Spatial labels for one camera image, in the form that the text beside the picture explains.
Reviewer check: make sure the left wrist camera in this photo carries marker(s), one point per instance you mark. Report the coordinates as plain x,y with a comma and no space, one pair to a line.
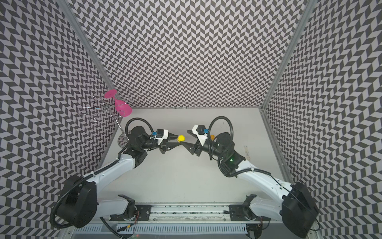
159,135

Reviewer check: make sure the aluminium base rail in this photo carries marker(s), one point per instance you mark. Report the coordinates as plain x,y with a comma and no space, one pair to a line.
194,212

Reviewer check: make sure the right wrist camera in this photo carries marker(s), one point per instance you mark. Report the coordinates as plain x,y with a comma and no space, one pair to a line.
201,132

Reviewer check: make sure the chrome wire glass rack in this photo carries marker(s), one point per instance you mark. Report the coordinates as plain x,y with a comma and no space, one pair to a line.
100,109

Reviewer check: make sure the yellow jar lid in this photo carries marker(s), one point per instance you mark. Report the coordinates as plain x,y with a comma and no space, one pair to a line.
181,138

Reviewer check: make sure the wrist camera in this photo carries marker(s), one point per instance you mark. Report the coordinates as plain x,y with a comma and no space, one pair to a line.
159,135
201,132

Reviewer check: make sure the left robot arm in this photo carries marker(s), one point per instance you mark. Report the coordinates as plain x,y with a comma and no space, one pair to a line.
78,203

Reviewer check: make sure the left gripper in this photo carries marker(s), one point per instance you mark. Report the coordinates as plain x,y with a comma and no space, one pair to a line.
169,146

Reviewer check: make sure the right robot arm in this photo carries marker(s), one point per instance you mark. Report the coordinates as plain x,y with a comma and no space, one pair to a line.
278,190

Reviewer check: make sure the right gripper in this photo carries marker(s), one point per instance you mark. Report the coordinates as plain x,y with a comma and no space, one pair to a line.
193,148

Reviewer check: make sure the pink plastic wine glass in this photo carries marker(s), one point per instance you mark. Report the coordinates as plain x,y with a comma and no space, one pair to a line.
122,107

